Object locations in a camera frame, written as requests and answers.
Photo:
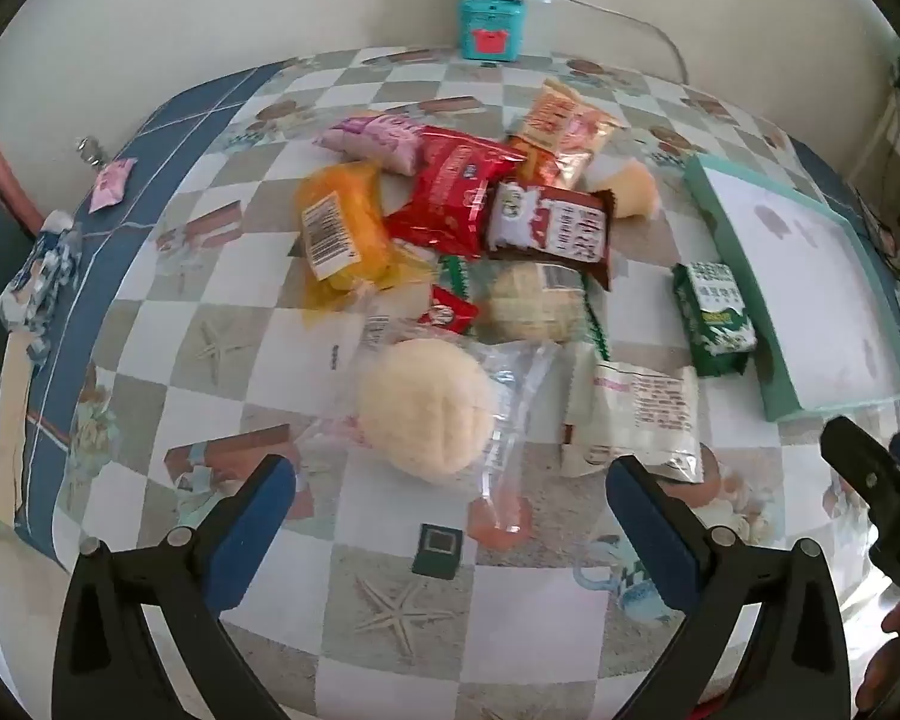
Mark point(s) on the yellow cake packet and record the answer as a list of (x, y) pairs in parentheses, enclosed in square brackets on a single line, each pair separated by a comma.
[(341, 229)]

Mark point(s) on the round bread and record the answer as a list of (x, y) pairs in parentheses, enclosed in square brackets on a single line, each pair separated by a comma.
[(420, 420)]

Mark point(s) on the red snack bag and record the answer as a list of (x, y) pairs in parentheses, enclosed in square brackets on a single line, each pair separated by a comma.
[(450, 191)]

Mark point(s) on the blue white crumpled packet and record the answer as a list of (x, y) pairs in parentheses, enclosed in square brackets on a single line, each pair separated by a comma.
[(41, 277)]

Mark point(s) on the person's right hand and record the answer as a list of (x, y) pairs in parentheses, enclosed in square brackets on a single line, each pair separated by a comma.
[(894, 626)]

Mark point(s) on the small pale cake packet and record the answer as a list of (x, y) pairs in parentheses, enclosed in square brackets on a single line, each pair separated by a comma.
[(630, 187)]

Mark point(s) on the pink snack bag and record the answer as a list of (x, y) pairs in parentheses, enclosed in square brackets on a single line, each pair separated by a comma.
[(375, 139)]

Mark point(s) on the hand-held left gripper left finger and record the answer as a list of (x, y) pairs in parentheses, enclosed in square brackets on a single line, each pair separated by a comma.
[(251, 532)]

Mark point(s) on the teal box with red label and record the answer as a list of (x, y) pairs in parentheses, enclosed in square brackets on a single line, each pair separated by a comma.
[(487, 26)]

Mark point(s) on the round biscuit packet green edge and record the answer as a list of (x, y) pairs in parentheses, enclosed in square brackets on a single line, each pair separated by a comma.
[(532, 300)]

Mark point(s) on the reddish brown wooden bar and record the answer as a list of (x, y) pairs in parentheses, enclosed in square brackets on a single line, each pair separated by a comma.
[(0, 172)]

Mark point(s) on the small red candy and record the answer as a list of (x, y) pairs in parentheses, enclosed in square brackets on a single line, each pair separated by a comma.
[(450, 311)]

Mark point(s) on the orange beige snack bag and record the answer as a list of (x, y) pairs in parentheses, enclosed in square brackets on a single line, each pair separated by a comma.
[(562, 127)]

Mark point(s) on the teal rimmed white tray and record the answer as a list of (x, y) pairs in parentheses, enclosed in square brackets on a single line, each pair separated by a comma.
[(802, 292)]

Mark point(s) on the brown and white snack packet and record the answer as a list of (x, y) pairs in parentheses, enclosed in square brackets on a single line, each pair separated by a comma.
[(551, 229)]

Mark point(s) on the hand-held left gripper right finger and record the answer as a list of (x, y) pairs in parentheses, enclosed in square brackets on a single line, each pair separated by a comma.
[(652, 540)]

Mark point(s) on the small pink packet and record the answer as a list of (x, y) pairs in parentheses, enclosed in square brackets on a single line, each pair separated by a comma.
[(112, 184)]

